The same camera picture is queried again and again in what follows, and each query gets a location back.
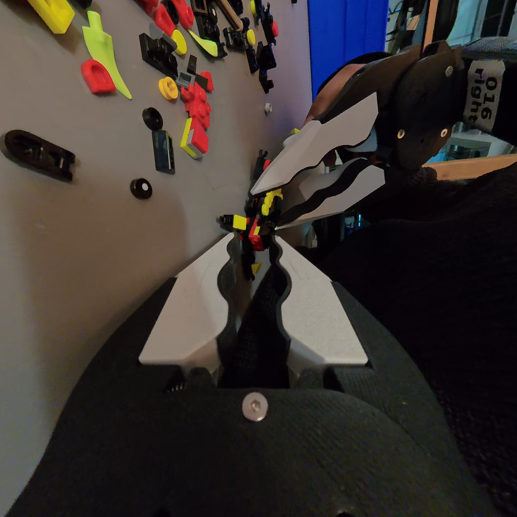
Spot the pile of loose lego pieces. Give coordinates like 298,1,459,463
24,0,280,94

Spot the person's black knit sweater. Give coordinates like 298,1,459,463
218,218,517,517

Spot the neon green lego claw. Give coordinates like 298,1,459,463
82,11,133,101

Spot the person's right hand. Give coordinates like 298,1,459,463
305,65,366,126

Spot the blue plastic bin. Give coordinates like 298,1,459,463
308,0,389,102

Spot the black rectangular lego plate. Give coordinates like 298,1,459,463
151,130,177,175

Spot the person's right forearm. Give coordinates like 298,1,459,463
355,162,517,251

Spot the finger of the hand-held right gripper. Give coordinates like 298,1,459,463
250,92,380,196
276,158,386,231

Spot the red rounded lego tile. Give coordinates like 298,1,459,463
80,59,117,95

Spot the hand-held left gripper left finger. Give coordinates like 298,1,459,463
138,232,239,378

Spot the red lego plate cluster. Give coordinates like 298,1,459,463
180,83,212,130

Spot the yellow grey red lego stack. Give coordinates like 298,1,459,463
180,117,210,160

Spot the black oval-hole lego plate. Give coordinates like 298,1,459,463
2,129,76,182

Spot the black yellow red lego model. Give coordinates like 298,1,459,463
219,149,283,281

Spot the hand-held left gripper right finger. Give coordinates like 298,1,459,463
271,236,369,380

